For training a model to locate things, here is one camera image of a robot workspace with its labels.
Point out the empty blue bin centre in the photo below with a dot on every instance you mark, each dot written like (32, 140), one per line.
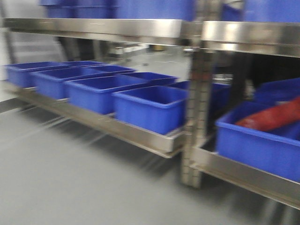
(160, 109)

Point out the blue bin rear left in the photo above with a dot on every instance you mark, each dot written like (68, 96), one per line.
(154, 79)

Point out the blue bin with red box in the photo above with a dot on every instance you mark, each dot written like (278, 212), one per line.
(276, 151)

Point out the blue bin far left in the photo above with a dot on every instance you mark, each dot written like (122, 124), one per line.
(20, 74)

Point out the stainless steel shelf rack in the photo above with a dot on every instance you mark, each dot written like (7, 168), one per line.
(270, 38)

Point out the large blue crate upper left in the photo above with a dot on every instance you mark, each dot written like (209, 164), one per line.
(120, 9)

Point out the large blue crate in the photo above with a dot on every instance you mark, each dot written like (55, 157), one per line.
(278, 11)
(120, 9)

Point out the long red cardboard box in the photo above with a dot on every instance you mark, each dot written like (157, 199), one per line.
(274, 117)

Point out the large blue crate upper right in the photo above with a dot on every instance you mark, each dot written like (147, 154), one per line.
(278, 11)

